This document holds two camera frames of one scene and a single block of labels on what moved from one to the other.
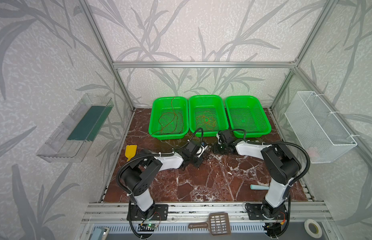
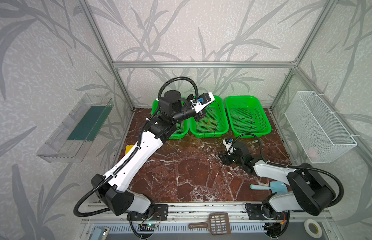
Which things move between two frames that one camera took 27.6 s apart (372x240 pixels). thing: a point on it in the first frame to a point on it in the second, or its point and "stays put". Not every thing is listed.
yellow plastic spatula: [130, 151] stays put
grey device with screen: [100, 233] stays put
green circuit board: [152, 225] stays put
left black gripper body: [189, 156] to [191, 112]
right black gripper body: [221, 145] to [231, 156]
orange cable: [211, 121] stays put
